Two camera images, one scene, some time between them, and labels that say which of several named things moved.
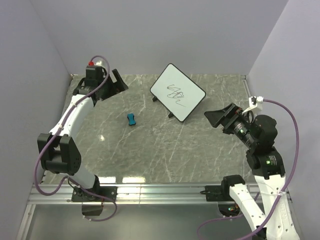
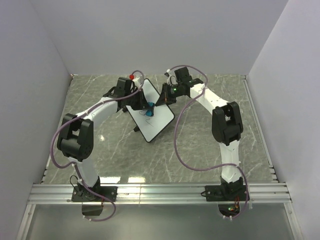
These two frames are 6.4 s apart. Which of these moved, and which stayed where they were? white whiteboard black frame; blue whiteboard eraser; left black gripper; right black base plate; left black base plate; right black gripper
Moved: left black gripper; right black gripper; white whiteboard black frame; blue whiteboard eraser
Stayed: left black base plate; right black base plate
